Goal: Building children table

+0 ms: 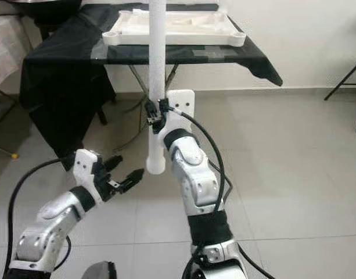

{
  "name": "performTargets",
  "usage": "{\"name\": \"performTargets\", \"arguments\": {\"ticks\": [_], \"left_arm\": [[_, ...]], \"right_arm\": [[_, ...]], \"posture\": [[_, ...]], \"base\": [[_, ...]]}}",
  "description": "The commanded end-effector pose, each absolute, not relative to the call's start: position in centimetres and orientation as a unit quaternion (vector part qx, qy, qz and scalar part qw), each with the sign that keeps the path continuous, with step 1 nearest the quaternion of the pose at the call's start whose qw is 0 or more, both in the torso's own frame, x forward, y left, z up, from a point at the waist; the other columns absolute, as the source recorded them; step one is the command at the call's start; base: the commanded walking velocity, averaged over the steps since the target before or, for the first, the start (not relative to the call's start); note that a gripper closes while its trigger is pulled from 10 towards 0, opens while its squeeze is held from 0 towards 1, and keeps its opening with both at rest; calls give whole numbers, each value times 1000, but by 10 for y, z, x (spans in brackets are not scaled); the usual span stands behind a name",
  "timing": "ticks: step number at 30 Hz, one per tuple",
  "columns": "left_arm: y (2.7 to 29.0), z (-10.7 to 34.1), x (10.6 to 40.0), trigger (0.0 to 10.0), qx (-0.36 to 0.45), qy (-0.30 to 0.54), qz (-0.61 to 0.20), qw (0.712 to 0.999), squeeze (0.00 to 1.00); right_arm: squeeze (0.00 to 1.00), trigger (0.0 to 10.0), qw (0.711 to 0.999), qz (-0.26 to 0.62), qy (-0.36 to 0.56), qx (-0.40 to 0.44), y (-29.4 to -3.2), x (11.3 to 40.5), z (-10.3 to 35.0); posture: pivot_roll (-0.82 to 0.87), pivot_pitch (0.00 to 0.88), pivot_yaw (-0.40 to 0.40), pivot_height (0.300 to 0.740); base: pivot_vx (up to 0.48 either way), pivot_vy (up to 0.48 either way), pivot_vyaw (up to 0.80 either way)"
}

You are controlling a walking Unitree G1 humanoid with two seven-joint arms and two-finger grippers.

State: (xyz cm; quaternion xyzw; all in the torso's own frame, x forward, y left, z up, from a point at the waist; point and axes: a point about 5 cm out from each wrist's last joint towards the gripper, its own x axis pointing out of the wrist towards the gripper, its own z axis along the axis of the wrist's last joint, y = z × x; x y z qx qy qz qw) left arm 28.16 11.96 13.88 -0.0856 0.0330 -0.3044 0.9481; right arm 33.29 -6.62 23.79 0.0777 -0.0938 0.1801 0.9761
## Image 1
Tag black wok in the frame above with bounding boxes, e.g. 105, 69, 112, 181
6, 0, 82, 24

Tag black tablecloth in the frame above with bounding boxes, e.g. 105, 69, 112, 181
20, 3, 283, 166

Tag grey folding table frame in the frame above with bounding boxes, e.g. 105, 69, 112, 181
117, 63, 181, 153

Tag white plastic children table top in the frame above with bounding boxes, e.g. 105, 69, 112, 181
102, 9, 248, 47

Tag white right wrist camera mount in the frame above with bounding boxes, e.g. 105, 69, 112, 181
160, 89, 196, 151

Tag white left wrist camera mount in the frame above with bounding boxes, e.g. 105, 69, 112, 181
74, 149, 102, 201

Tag pink checkered tablecloth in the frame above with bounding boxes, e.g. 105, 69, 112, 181
0, 15, 30, 91

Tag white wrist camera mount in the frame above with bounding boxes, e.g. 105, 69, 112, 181
74, 149, 102, 201
160, 89, 196, 151

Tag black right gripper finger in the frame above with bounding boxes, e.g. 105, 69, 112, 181
144, 100, 159, 133

